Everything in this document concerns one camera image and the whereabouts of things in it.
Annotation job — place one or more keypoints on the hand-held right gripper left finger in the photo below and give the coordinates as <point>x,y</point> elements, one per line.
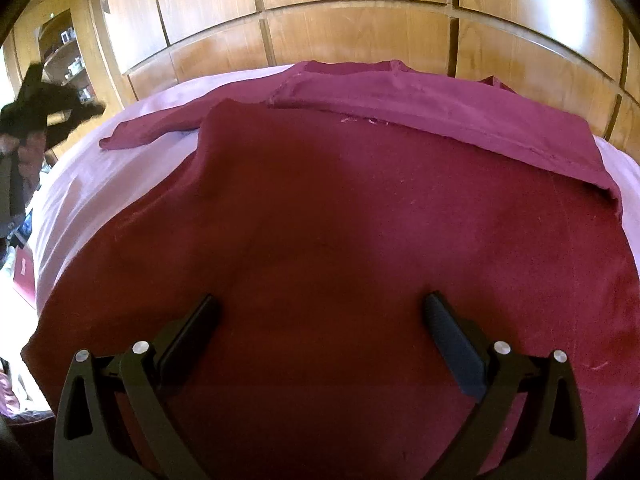
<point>190,340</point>

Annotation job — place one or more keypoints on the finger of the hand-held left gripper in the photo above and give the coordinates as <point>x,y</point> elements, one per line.
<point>87,112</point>
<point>32,82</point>

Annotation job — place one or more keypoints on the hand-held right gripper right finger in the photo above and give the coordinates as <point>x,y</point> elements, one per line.
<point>455,345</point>

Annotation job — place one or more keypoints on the dark red garment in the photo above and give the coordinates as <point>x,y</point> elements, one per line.
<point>325,210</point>

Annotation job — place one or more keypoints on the person's left hand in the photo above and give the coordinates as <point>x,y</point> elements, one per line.
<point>30,149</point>

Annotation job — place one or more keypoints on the wooden bookshelf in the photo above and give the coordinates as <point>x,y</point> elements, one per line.
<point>95,60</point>

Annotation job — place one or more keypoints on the pink bedspread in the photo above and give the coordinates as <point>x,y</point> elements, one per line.
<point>100,185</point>

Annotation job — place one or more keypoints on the red box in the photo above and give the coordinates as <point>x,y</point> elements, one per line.
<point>25,275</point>

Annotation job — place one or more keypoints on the wooden wardrobe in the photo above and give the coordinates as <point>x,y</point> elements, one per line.
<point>350,40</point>

